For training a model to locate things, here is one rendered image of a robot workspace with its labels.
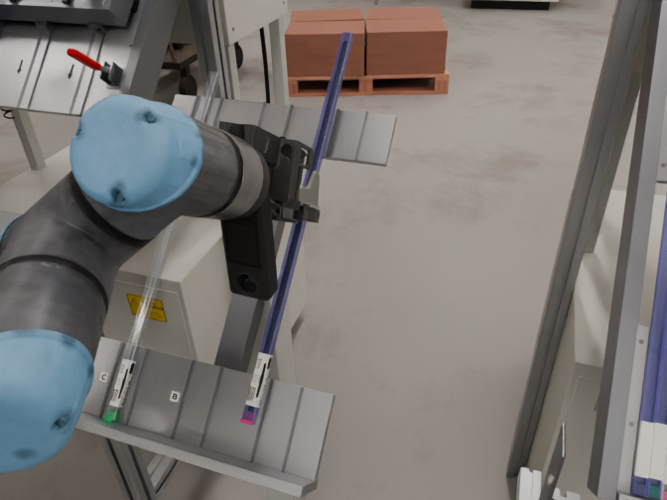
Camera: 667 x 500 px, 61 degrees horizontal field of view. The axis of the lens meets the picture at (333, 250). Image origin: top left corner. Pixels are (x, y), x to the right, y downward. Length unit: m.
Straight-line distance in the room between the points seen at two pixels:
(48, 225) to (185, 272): 0.80
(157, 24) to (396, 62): 2.97
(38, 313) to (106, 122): 0.13
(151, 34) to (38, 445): 0.80
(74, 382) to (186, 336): 0.95
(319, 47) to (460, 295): 2.25
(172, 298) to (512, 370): 1.09
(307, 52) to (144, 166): 3.55
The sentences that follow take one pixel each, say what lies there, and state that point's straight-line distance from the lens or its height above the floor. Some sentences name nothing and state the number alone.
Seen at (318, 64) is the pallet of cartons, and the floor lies 0.21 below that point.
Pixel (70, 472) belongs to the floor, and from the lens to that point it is 1.75.
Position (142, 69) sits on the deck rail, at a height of 1.04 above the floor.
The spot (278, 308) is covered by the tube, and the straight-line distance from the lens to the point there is 0.67.
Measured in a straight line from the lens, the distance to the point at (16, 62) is 1.19.
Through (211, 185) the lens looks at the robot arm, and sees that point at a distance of 0.42.
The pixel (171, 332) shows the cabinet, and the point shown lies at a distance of 1.31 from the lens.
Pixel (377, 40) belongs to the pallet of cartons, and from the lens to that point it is 3.88.
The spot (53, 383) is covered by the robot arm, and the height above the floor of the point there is 1.10.
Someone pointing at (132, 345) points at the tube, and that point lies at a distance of 0.80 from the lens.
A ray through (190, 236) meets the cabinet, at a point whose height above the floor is 0.62.
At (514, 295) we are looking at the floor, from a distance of 2.16.
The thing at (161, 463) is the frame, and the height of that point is 0.31.
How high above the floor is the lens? 1.31
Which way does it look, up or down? 35 degrees down
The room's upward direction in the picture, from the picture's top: 2 degrees counter-clockwise
